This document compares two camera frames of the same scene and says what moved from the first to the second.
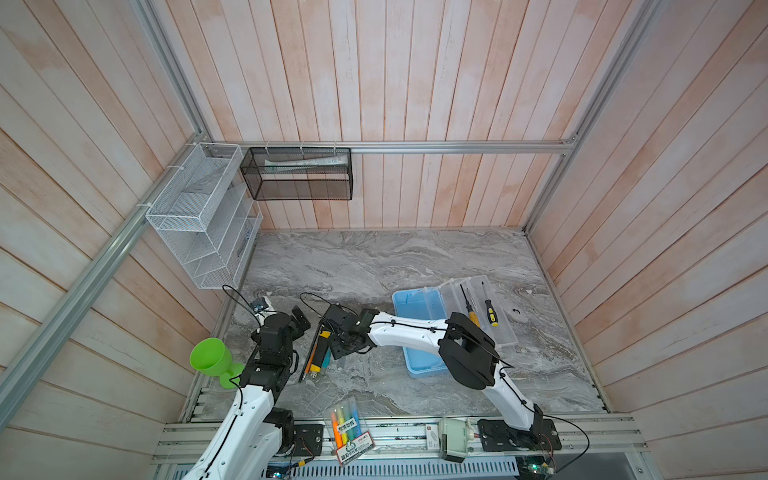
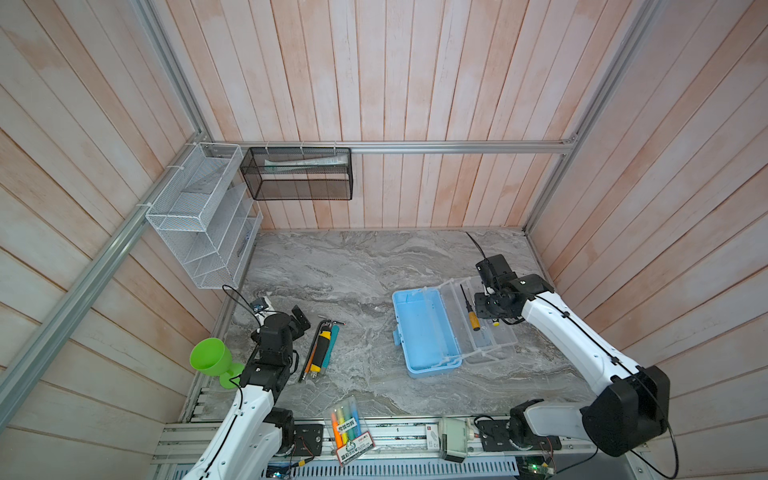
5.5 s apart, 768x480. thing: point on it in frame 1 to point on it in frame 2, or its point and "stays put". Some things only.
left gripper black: (298, 330) stays put
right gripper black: (335, 348) to (480, 311)
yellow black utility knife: (315, 367) stays put
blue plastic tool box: (471, 296) stays put
